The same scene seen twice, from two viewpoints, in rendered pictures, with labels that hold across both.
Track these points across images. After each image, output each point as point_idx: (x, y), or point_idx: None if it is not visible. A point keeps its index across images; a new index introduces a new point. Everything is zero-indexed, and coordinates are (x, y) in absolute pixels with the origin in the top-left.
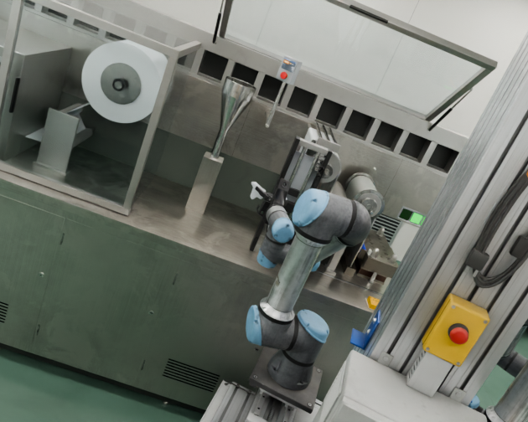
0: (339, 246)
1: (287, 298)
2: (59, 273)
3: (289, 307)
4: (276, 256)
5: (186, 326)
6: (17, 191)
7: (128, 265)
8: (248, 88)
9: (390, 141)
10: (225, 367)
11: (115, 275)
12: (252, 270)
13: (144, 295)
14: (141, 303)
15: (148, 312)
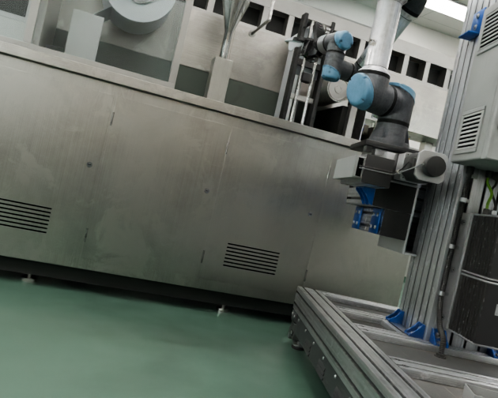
0: (403, 24)
1: (385, 53)
2: (110, 159)
3: (387, 63)
4: (341, 65)
5: (242, 200)
6: (66, 66)
7: (180, 139)
8: None
9: (350, 55)
10: (283, 242)
11: (167, 153)
12: (298, 124)
13: (198, 172)
14: (195, 182)
15: (204, 191)
